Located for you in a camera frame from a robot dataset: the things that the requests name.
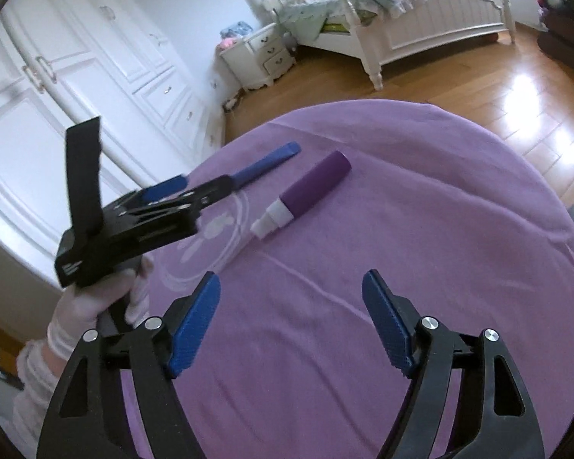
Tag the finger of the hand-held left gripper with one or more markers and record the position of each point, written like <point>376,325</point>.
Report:
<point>215,189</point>
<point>165,187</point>

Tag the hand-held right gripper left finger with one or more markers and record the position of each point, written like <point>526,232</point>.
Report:
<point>196,325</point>

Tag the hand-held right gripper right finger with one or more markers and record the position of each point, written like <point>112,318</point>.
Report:
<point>387,325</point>

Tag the blue comb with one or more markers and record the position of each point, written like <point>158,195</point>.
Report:
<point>263,165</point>

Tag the person's left forearm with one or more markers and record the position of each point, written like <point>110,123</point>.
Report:
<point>33,392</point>

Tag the person's left hand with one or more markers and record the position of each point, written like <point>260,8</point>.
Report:
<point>88,303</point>

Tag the white power strip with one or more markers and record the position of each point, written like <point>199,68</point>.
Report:
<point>231,104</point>

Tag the purple tube with white cap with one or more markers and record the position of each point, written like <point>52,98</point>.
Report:
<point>311,186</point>

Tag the purple tablecloth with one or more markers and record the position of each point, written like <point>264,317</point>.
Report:
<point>411,210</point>

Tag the white nightstand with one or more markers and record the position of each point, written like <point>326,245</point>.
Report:
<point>263,57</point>

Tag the pile of clothes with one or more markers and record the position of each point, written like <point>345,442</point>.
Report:
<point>233,34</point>

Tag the white wardrobe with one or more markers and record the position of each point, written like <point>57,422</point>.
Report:
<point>76,57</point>

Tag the dark sofa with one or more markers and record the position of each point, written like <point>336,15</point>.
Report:
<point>569,33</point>

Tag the white bed frame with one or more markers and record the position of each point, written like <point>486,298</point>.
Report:
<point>435,24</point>

